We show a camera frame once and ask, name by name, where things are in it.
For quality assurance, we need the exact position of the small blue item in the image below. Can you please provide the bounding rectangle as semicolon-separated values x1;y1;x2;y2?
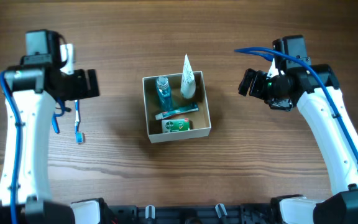
74;100;84;144

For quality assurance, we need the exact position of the blue liquid bottle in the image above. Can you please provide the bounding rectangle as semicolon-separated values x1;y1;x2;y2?
155;76;173;111

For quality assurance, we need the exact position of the green soap packet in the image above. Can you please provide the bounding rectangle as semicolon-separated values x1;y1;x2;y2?
162;118;191;133

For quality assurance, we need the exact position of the white lotion tube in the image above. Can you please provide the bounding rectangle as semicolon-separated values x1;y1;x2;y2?
180;54;196;99

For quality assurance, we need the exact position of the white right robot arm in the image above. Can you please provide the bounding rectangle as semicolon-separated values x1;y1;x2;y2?
238;35;358;223

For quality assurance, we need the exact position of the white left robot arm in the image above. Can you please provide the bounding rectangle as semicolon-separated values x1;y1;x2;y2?
0;29;103;223

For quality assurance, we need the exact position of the white cardboard box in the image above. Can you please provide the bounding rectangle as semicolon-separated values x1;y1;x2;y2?
142;71;211;143

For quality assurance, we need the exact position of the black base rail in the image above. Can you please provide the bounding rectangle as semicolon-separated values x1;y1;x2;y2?
70;198;291;224

